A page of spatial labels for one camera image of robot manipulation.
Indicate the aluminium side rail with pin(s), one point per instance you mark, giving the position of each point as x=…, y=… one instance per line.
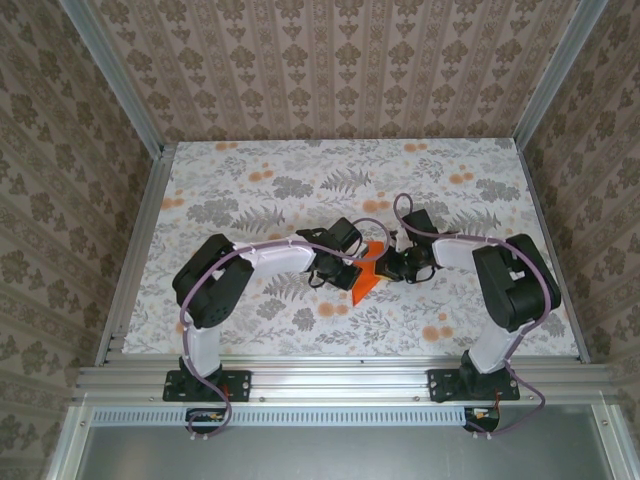
x=545, y=200
x=142, y=220

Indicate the aluminium cross rail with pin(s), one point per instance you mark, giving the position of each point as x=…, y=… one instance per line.
x=340, y=382

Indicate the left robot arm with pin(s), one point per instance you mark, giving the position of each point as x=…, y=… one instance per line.
x=210, y=285

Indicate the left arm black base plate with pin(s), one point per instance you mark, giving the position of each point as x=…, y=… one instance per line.
x=240, y=385

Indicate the black connector board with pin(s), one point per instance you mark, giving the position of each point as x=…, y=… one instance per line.
x=482, y=421
x=210, y=423

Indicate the floral patterned table cover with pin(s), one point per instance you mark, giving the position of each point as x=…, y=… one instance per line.
x=350, y=165

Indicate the orange paper sheet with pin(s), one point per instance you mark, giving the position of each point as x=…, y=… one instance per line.
x=362, y=292

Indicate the aluminium frame post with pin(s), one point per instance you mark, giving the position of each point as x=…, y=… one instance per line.
x=555, y=70
x=115, y=80

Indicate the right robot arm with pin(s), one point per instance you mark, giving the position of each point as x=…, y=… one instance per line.
x=515, y=285

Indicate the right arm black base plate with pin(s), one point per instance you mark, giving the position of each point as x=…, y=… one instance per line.
x=440, y=387

